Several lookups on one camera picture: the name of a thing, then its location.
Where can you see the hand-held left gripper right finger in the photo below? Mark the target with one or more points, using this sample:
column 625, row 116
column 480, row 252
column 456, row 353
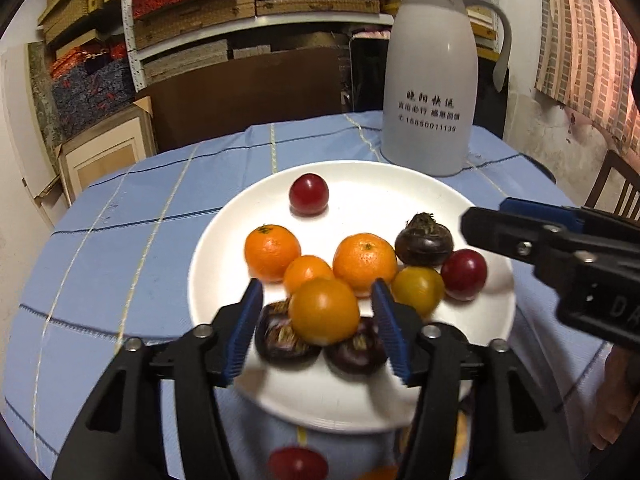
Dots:
column 391, row 332

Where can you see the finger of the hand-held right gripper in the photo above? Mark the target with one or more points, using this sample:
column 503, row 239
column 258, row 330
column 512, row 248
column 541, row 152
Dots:
column 540, row 212
column 500, row 232

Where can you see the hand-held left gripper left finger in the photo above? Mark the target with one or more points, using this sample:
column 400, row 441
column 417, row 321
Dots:
column 244, row 327

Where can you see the yellow cherry tomato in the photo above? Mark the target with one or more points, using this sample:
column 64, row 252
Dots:
column 417, row 291

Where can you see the dark red cherry tomato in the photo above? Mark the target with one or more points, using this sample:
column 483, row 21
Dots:
column 309, row 194
column 464, row 275

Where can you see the yellow-orange cherry tomato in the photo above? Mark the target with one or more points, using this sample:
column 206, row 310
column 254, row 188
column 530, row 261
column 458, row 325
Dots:
column 324, row 311

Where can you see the orange tangerine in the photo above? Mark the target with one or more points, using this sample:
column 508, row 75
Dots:
column 272, row 252
column 365, row 262

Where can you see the white oval plate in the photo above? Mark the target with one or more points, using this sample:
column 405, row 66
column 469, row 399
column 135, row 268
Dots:
column 350, row 400

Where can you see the person's right hand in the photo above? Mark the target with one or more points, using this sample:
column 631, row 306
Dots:
column 617, row 395

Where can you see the wooden chair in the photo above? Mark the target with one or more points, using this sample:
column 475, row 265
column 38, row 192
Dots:
column 612, row 185

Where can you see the blue plaid tablecloth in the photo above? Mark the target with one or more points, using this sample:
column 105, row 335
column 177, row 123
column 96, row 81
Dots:
column 125, row 270

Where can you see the blurred orange fruit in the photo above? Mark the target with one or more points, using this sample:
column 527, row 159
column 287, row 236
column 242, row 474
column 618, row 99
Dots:
column 379, row 474

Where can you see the white thermos jug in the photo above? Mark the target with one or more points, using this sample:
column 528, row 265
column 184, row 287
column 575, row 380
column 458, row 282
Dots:
column 430, row 85

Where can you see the brick pattern curtain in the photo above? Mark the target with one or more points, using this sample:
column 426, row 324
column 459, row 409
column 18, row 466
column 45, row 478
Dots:
column 585, row 45

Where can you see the cardboard box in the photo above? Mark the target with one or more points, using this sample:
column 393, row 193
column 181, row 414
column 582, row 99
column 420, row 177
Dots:
column 105, row 152

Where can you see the brown wooden board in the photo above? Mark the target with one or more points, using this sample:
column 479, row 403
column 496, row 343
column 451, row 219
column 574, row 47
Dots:
column 250, row 95

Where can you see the stack of blue patterned boxes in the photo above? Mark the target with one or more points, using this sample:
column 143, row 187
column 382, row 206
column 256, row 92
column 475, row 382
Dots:
column 90, row 87

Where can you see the white metal shelf rack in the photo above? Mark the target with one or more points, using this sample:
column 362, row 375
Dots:
column 131, row 45

